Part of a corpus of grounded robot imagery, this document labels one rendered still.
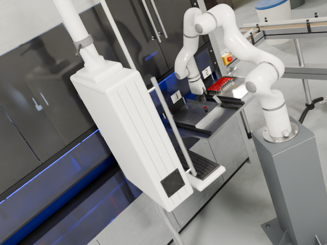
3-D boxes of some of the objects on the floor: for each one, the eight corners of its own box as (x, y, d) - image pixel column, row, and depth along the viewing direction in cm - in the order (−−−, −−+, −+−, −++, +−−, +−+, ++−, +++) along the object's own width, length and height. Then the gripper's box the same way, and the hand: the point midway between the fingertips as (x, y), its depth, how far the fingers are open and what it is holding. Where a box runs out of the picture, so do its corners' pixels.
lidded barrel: (284, 29, 540) (276, -8, 513) (304, 34, 497) (297, -7, 470) (258, 43, 536) (248, 6, 509) (275, 48, 493) (266, 8, 466)
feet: (295, 129, 325) (292, 117, 318) (319, 100, 347) (317, 89, 341) (302, 131, 318) (299, 118, 312) (327, 101, 341) (325, 89, 335)
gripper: (207, 75, 215) (215, 99, 224) (189, 74, 227) (197, 97, 236) (199, 81, 212) (208, 106, 220) (181, 79, 224) (190, 103, 233)
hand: (201, 98), depth 227 cm, fingers open, 3 cm apart
